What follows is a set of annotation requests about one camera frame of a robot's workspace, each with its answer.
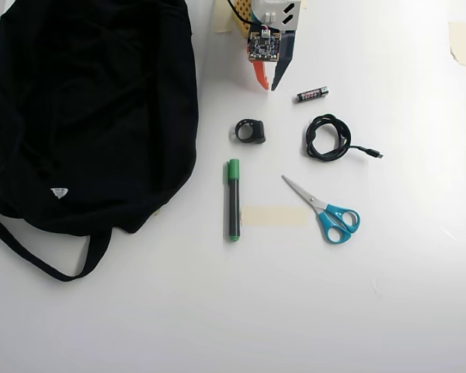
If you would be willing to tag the yellow perforated base part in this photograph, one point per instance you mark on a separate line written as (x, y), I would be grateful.
(242, 17)

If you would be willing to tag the black fabric bag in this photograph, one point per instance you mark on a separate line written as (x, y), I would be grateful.
(93, 116)

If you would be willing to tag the black aaa battery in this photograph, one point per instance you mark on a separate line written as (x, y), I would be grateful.
(312, 94)

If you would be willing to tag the camera circuit board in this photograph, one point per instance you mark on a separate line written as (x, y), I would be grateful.
(264, 46)

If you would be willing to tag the small beige tape piece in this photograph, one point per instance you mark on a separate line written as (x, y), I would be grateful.
(304, 4)

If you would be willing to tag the wide beige masking tape strip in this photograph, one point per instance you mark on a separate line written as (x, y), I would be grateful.
(275, 217)

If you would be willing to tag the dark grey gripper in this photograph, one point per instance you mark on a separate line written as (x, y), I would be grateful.
(281, 71)

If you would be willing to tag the white grey teal robot arm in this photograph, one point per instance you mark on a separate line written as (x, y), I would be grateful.
(272, 9)

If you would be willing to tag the green marker pen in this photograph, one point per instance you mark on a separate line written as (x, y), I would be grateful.
(234, 194)

